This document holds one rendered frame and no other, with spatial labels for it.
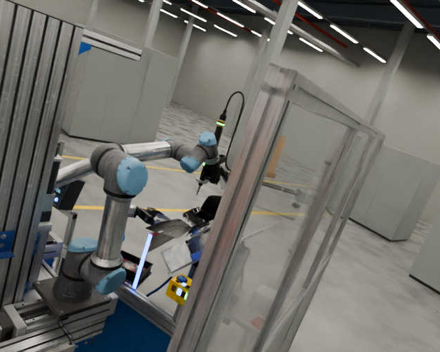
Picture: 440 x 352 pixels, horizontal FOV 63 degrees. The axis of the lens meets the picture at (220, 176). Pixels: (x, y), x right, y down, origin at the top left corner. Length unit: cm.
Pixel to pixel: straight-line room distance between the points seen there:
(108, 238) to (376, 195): 813
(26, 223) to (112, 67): 674
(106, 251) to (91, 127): 692
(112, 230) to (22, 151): 40
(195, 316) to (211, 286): 6
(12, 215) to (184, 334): 95
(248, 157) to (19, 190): 104
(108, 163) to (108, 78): 688
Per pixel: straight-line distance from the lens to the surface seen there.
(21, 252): 158
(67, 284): 157
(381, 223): 903
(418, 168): 880
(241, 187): 54
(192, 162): 151
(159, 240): 229
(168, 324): 194
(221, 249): 57
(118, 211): 128
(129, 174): 120
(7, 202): 145
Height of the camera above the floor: 200
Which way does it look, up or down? 13 degrees down
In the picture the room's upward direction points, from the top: 19 degrees clockwise
